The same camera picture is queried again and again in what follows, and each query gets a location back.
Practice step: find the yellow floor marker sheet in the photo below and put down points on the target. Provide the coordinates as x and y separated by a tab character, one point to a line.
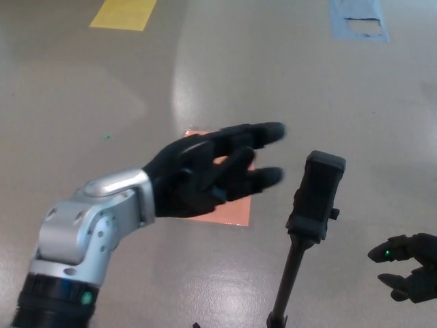
123	13

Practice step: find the torn blue floor marker sheet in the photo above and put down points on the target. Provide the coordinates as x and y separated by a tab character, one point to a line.
358	18

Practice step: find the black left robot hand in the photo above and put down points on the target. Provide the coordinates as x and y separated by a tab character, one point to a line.
205	177

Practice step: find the orange floor marker sheet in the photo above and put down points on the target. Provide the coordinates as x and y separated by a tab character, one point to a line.
235	208

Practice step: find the black phone stand tripod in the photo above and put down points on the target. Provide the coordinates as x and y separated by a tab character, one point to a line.
317	198

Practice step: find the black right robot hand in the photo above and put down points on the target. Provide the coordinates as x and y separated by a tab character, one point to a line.
413	266

